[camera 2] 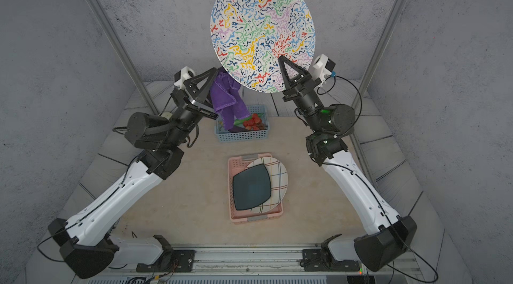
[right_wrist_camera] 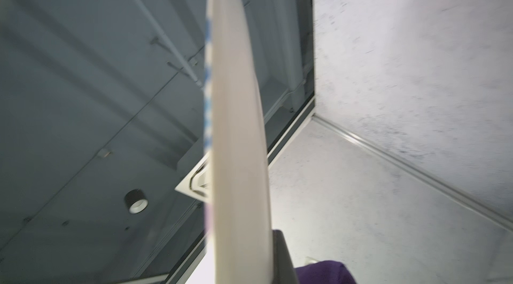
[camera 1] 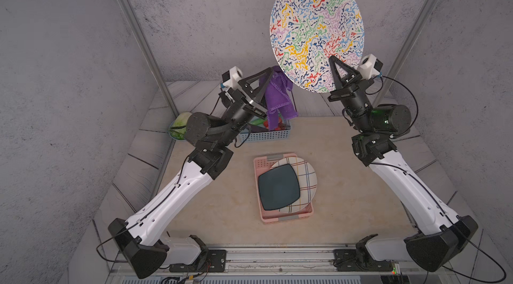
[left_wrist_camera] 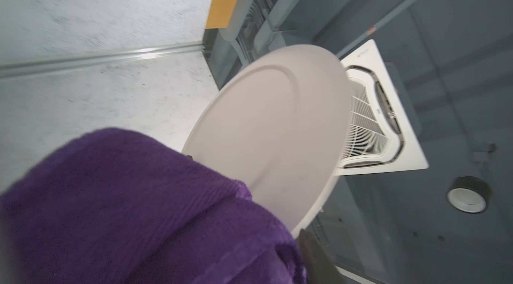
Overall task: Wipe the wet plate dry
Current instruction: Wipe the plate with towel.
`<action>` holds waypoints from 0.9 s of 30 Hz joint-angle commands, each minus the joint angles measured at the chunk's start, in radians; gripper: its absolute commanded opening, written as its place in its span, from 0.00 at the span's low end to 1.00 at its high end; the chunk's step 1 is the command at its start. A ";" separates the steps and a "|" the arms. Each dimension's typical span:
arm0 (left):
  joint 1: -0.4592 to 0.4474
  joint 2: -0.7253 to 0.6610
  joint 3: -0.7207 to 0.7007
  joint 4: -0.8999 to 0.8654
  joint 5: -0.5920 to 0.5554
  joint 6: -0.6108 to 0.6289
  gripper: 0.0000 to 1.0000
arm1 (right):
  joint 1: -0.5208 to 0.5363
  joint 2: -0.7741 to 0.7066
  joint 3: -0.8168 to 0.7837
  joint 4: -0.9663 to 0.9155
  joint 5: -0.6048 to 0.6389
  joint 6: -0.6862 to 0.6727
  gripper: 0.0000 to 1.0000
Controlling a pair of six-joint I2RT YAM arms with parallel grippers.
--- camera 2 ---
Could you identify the green cabbage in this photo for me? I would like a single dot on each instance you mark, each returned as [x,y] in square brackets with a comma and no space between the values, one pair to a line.
[166,115]

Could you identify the metal base rail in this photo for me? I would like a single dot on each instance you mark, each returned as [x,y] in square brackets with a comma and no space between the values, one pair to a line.
[263,264]

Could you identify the colourful squiggle round plate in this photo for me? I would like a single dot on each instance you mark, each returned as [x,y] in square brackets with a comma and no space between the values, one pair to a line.
[249,36]

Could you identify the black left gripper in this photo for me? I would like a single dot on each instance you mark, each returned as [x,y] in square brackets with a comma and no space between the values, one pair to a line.
[191,109]

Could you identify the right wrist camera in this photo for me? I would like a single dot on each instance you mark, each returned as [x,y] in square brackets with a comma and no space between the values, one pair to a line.
[322,68]

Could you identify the dark teal square plate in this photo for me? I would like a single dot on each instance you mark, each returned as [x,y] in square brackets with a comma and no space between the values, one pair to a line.
[251,188]

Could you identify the white plaid striped round plate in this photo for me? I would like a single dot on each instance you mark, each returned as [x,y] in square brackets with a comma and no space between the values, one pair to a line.
[278,181]

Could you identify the light blue plastic basket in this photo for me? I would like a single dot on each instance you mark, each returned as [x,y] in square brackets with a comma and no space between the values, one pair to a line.
[241,133]

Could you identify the pink plastic basket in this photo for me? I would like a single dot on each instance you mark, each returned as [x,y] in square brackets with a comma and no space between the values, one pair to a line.
[235,166]

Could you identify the green cucumber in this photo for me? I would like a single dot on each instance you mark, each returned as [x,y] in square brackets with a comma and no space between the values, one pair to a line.
[254,119]

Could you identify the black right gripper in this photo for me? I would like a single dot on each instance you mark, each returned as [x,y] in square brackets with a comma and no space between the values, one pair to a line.
[304,93]

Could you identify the purple microfiber cloth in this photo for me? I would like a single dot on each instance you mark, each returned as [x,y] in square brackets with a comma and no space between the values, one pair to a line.
[226,99]

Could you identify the left aluminium frame post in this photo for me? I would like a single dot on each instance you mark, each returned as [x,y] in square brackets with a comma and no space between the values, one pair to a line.
[121,52]

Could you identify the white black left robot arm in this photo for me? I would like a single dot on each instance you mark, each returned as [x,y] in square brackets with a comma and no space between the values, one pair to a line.
[85,241]

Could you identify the aluminium frame post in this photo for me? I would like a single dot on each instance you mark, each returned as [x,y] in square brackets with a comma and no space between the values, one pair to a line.
[121,52]
[384,39]

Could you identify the right aluminium frame post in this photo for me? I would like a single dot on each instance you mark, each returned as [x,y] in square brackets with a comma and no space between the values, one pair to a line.
[384,39]

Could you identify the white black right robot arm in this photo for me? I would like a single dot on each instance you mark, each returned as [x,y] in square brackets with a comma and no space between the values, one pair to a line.
[388,235]

